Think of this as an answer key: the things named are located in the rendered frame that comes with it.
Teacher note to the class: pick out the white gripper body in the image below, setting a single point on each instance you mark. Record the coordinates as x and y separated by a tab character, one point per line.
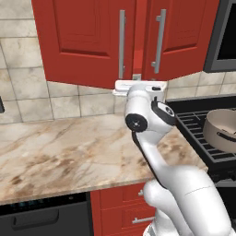
126	86

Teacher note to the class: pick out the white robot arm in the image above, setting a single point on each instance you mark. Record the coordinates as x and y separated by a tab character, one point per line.
181	190

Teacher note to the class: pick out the wide red cabinet door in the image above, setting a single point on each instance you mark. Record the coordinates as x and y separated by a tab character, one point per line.
83	37

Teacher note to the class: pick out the narrow red cabinet door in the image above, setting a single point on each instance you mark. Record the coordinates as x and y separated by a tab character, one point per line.
187	33

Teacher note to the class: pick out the black stove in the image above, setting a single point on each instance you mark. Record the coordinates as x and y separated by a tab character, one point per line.
196	135

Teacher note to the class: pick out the dark grey microwave oven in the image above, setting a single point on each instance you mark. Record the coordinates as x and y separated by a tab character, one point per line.
221	37

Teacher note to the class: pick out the small red drawer front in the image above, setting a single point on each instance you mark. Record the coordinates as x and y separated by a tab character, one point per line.
120	196

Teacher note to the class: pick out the large red drawer front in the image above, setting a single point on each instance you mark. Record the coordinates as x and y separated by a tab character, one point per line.
120	219

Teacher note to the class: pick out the black dishwasher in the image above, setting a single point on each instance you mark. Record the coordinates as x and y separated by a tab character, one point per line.
46	215

